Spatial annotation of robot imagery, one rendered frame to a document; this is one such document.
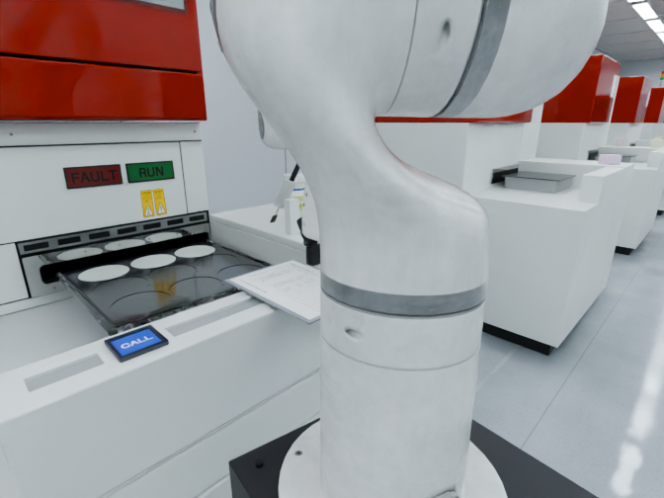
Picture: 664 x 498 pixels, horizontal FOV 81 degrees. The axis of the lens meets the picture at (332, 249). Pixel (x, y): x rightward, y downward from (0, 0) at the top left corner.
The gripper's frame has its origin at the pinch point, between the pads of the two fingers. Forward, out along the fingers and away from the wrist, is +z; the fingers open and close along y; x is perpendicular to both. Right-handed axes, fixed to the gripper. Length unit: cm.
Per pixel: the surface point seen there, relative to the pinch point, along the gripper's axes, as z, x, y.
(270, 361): 9.0, -17.6, 4.7
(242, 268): 7.3, -1.2, -27.5
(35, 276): 8, -36, -57
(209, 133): -18, 92, -206
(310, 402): 21.0, -9.7, 4.7
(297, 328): 5.8, -12.1, 4.8
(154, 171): -13, -6, -57
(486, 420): 97, 98, -2
